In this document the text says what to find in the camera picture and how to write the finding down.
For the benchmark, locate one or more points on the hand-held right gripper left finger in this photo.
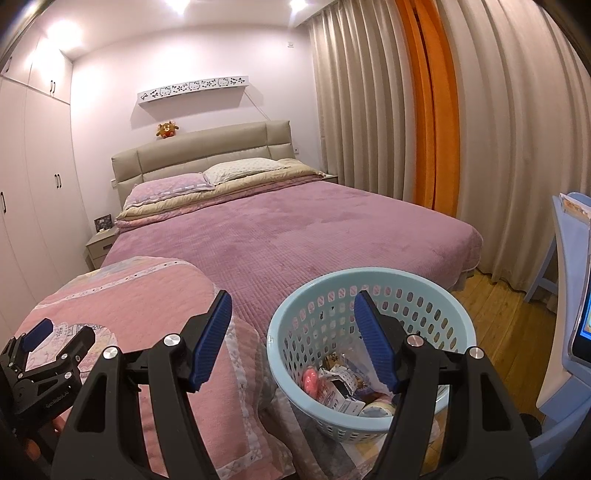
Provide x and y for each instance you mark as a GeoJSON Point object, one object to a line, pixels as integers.
{"type": "Point", "coordinates": [210, 344]}

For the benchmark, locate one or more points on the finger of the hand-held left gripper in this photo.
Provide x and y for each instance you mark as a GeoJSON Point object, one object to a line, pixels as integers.
{"type": "Point", "coordinates": [37, 334]}
{"type": "Point", "coordinates": [69, 355]}

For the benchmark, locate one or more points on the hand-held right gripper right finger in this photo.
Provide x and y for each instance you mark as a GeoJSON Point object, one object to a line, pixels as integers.
{"type": "Point", "coordinates": [376, 344]}

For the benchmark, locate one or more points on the white heart-print bag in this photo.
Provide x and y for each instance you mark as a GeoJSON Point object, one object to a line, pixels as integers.
{"type": "Point", "coordinates": [344, 379]}

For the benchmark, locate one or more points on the light blue plastic basket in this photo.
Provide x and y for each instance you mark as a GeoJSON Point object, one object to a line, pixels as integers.
{"type": "Point", "coordinates": [318, 295]}

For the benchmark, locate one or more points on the red snack packet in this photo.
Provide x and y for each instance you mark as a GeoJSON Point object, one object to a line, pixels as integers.
{"type": "Point", "coordinates": [310, 381]}

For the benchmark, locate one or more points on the person's left hand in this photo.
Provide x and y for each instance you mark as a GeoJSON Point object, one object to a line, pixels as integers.
{"type": "Point", "coordinates": [59, 422]}

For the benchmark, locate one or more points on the pink printed blanket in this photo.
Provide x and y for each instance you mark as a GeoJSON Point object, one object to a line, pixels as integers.
{"type": "Point", "coordinates": [138, 300]}

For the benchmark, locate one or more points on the beige nightstand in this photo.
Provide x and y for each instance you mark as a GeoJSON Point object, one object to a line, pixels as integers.
{"type": "Point", "coordinates": [330, 177]}
{"type": "Point", "coordinates": [101, 247]}

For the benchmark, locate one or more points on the bed with purple cover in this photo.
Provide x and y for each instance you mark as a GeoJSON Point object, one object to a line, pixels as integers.
{"type": "Point", "coordinates": [300, 230]}

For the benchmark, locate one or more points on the white wardrobe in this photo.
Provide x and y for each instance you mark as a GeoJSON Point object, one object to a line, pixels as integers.
{"type": "Point", "coordinates": [32, 194]}

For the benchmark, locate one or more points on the beige folded quilt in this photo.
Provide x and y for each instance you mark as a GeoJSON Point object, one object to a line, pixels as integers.
{"type": "Point", "coordinates": [221, 191]}

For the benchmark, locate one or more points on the purple pillow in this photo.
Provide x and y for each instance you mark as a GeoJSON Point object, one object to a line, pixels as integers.
{"type": "Point", "coordinates": [166, 189]}

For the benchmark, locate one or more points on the white dotted pillow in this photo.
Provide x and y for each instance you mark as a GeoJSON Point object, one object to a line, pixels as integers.
{"type": "Point", "coordinates": [244, 170]}

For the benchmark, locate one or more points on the light blue desk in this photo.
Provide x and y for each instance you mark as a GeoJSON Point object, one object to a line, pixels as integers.
{"type": "Point", "coordinates": [563, 369]}
{"type": "Point", "coordinates": [554, 249]}

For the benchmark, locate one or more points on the beige padded headboard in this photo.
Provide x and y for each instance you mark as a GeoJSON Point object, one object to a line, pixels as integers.
{"type": "Point", "coordinates": [198, 147]}

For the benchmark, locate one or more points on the orange plush toy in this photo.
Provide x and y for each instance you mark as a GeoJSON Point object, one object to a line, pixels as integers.
{"type": "Point", "coordinates": [167, 130]}

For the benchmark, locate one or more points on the orange curtain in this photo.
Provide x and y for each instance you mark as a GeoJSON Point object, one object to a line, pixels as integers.
{"type": "Point", "coordinates": [429, 115]}

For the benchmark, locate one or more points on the colourful book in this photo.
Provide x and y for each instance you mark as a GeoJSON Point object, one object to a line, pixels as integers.
{"type": "Point", "coordinates": [575, 203]}

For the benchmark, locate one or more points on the beige curtain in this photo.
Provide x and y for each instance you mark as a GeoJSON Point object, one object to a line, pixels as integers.
{"type": "Point", "coordinates": [508, 138]}

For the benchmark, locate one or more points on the dark picture frame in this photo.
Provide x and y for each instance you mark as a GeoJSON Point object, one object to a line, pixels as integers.
{"type": "Point", "coordinates": [103, 222]}

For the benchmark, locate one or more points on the white cutout wall shelf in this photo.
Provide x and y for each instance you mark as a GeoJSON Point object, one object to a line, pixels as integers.
{"type": "Point", "coordinates": [194, 90]}

